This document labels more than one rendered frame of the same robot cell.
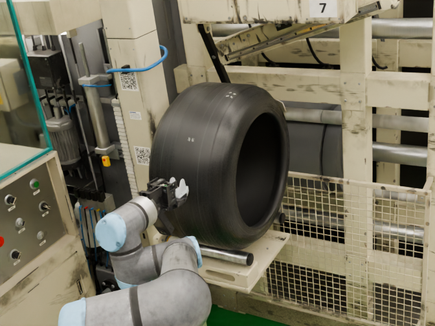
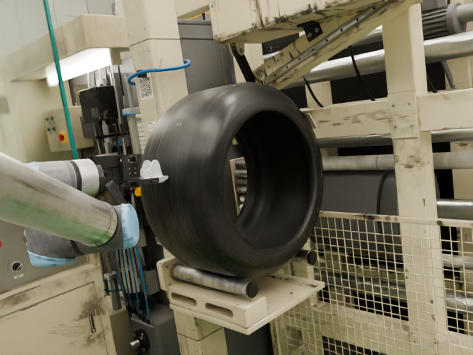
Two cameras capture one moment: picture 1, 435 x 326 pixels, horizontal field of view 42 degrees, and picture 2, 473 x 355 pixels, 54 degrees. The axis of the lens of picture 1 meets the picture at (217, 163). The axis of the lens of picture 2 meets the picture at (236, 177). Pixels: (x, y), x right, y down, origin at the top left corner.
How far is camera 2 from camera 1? 0.88 m
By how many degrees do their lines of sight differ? 22
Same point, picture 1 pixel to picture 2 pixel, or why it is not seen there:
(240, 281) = (238, 318)
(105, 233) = not seen: hidden behind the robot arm
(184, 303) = not seen: outside the picture
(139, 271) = (49, 237)
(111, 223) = not seen: hidden behind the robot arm
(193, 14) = (222, 29)
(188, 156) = (172, 141)
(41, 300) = (38, 325)
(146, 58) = (163, 63)
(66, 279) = (75, 310)
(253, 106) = (260, 97)
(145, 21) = (164, 26)
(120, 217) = (35, 164)
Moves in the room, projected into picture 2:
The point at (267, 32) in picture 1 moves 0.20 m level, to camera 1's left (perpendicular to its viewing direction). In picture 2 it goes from (299, 46) to (241, 56)
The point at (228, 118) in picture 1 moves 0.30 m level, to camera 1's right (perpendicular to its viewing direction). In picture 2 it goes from (222, 100) to (336, 83)
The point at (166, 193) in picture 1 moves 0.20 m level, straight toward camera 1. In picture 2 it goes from (121, 163) to (85, 177)
